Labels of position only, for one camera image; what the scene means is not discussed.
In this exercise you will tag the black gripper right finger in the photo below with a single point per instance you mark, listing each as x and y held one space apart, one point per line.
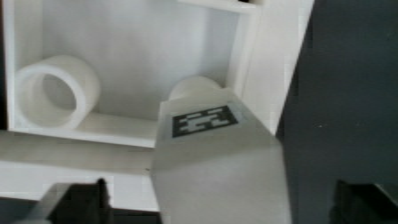
365 203

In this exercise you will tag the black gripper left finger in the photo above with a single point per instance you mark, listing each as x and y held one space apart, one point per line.
75 204

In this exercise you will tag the white chair leg with tag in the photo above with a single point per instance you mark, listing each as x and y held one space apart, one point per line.
217 170

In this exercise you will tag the white chair seat part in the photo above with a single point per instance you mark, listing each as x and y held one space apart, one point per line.
109 55

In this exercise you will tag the white U-shaped fence frame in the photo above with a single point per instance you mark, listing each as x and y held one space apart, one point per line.
45 160

